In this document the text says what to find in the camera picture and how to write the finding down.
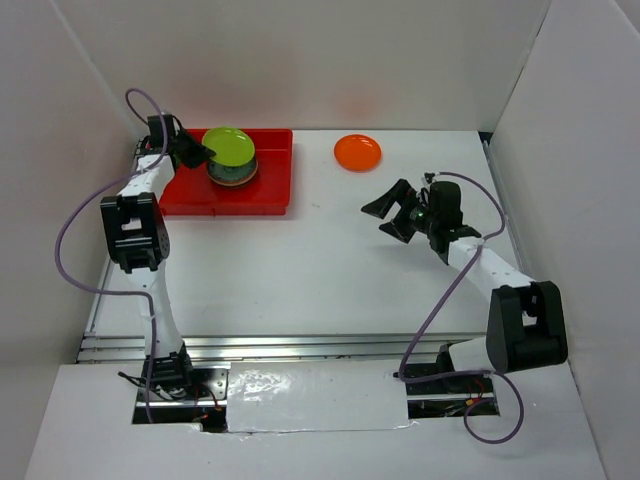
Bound white foil cover plate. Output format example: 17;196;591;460
226;360;409;433

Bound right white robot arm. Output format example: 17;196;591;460
361;172;568;374

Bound blue white patterned plate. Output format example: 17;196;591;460
206;158;258;182

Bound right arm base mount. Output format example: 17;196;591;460
405;374;499;420

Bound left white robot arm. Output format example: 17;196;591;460
100;114;205;399

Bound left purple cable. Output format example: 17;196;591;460
53;88;176;425

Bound green plate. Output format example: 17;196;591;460
201;127;256;167

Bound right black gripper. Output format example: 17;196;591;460
362;178;439;243

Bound orange plate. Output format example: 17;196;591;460
211;178;253;189
333;134;382;172

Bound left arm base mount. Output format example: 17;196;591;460
117;365;230;433

